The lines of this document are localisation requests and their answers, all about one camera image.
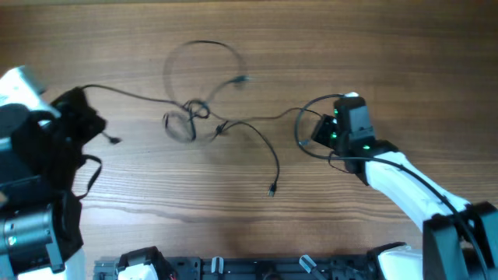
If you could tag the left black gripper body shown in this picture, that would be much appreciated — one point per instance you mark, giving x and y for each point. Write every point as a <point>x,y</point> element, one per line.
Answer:
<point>79,127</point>

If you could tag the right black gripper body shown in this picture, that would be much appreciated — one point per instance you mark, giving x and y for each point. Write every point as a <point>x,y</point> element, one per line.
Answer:
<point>327,131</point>

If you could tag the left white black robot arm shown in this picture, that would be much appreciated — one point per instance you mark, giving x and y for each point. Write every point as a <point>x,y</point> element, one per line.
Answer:
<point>41,151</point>

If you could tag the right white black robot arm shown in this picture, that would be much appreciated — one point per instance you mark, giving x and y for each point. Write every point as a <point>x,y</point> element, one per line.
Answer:
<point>459,238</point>

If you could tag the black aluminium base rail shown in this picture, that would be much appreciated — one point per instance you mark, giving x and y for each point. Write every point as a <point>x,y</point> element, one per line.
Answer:
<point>347,267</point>

